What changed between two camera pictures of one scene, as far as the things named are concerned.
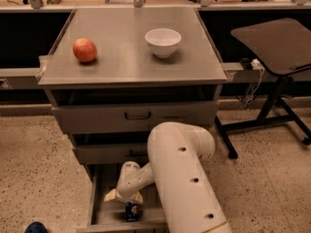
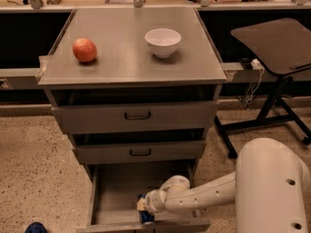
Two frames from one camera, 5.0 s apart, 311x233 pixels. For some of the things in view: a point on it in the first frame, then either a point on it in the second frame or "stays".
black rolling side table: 282,47 stays
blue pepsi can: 131,212 to 146,217
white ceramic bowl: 163,42 stays
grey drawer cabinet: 115,75 stays
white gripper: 124,190 to 151,201
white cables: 256,63 stays
